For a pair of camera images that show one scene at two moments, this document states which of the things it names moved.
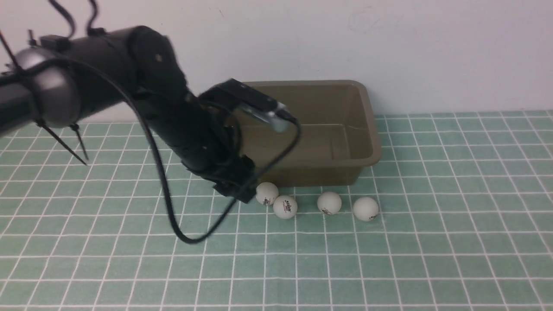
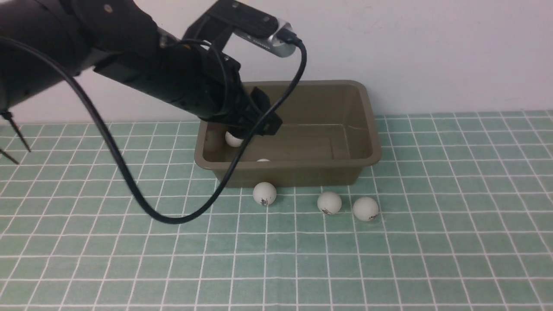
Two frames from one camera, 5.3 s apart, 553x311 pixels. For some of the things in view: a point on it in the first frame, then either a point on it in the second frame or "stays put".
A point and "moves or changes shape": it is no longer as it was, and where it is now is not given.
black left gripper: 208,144 → 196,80
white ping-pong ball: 365,209 stays put
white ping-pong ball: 329,203 stays put
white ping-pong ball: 266,192 stays put
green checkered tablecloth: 456,214 stays put
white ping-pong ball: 285,207 moves or changes shape
